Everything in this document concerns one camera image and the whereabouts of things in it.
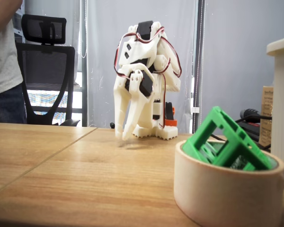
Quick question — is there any green hexagonal printed component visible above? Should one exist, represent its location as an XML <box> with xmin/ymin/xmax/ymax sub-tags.
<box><xmin>182</xmin><ymin>105</ymin><xmax>273</xmax><ymax>171</ymax></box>

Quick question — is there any orange table clamp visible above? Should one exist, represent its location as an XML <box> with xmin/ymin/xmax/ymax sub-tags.
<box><xmin>164</xmin><ymin>101</ymin><xmax>178</xmax><ymax>128</ymax></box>

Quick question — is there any black mesh office chair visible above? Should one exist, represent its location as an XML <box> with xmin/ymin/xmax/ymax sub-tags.
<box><xmin>15</xmin><ymin>13</ymin><xmax>81</xmax><ymax>127</ymax></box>

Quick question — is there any black device with red label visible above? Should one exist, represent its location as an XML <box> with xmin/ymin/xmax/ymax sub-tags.
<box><xmin>235</xmin><ymin>108</ymin><xmax>273</xmax><ymax>143</ymax></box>

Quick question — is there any brown cardboard box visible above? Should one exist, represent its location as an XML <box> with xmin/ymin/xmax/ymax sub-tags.
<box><xmin>259</xmin><ymin>85</ymin><xmax>275</xmax><ymax>148</ymax></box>

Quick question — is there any person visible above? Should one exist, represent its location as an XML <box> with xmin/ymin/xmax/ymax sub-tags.
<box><xmin>0</xmin><ymin>18</ymin><xmax>28</xmax><ymax>124</ymax></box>

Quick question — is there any beige masking tape roll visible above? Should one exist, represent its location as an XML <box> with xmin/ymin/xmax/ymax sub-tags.
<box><xmin>174</xmin><ymin>139</ymin><xmax>284</xmax><ymax>227</ymax></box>

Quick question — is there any white blind bead cord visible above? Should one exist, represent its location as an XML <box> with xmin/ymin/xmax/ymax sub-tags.
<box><xmin>81</xmin><ymin>0</ymin><xmax>88</xmax><ymax>59</ymax></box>

